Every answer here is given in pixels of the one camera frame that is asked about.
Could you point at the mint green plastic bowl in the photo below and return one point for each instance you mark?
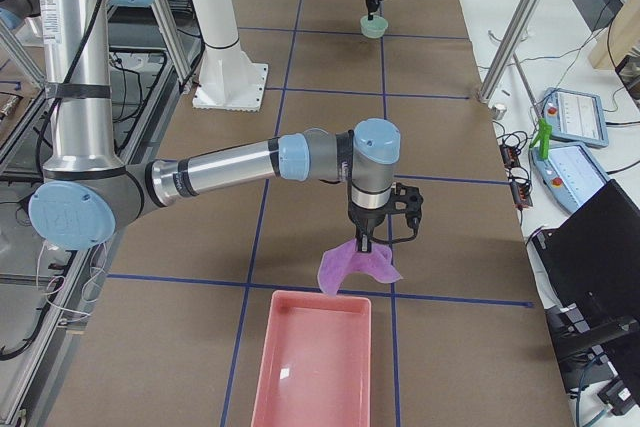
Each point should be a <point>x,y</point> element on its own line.
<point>373,27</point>

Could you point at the purple microfiber cloth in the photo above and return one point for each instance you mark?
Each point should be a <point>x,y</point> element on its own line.
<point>340,262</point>

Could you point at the pink plastic tray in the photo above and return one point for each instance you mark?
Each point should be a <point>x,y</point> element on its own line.
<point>316,362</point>

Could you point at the blue teach pendant near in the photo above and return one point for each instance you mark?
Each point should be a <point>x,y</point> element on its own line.
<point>571,174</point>

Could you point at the blue teach pendant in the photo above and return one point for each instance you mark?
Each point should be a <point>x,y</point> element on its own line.
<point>575,116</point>
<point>571,174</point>

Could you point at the black laptop computer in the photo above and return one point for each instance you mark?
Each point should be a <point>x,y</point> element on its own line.
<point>592,259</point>

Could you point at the blue teach pendant far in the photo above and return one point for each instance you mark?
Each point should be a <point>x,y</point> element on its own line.
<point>575,116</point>

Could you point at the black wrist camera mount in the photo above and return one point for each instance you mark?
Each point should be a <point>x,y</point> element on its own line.
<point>405,201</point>

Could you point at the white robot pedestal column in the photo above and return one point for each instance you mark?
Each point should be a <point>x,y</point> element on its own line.
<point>228,79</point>

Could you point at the aluminium frame post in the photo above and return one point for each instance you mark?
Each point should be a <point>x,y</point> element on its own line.
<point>507,47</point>

